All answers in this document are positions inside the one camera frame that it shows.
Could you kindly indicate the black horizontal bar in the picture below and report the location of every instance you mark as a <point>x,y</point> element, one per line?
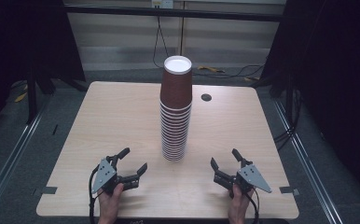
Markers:
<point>122,11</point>

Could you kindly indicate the grey tape piece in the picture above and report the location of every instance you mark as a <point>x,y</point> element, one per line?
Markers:
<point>49,190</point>
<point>288,189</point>

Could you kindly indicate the yellow object on floor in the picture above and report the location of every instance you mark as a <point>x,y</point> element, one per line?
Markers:
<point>210,68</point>

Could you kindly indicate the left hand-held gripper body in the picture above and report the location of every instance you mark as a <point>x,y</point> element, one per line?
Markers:
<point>103,175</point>

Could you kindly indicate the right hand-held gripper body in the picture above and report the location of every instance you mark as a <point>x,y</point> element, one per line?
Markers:
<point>251,179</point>

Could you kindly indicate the yellow floor tape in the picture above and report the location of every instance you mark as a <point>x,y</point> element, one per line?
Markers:
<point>21,97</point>

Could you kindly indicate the black curtain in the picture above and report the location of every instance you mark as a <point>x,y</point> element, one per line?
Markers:
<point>22,37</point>
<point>333,77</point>

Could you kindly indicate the black metal stand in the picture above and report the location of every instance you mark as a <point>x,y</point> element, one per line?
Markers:
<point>31,96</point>

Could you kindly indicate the white wall outlet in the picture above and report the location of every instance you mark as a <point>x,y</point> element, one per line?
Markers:
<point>162,3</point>

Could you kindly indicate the aluminium floor rail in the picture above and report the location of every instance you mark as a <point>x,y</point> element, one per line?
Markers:
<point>308,174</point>
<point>10,158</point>

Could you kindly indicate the person's left hand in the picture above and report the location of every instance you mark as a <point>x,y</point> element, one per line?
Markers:
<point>109,203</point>

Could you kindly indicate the dark round table grommet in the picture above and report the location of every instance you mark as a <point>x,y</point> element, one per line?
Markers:
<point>206,97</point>

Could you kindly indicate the stack of brown paper cups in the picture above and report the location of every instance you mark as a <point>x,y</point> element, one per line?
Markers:
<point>176,93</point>

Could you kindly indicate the person's right hand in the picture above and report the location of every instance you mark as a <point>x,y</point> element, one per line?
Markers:
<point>238,203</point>

